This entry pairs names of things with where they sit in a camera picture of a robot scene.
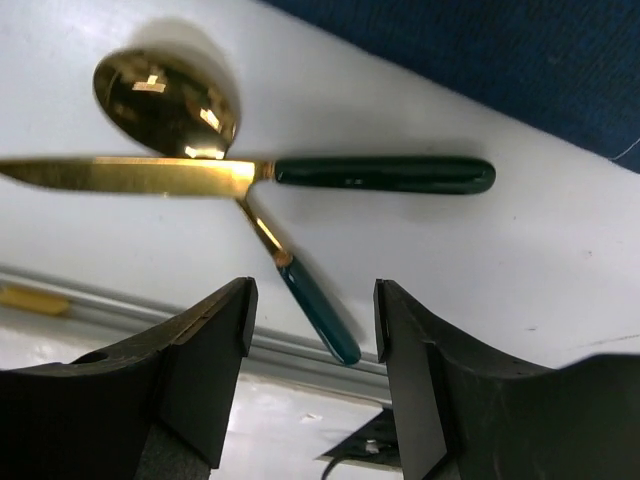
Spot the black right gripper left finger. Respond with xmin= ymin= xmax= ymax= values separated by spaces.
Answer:
xmin=0 ymin=276 xmax=259 ymax=480

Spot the gold knife green handle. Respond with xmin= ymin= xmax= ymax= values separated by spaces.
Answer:
xmin=1 ymin=156 xmax=496 ymax=199

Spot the gold spoon green handle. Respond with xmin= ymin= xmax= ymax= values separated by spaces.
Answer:
xmin=93 ymin=48 xmax=361 ymax=365

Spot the aluminium front rail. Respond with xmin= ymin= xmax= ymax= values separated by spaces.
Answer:
xmin=1 ymin=269 xmax=391 ymax=412

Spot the blue cloth with gold script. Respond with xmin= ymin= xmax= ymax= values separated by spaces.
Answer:
xmin=278 ymin=0 xmax=639 ymax=171

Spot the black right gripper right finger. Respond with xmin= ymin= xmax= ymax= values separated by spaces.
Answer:
xmin=374 ymin=280 xmax=639 ymax=479

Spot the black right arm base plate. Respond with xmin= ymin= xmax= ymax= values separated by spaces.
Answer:
xmin=320 ymin=408 xmax=402 ymax=470

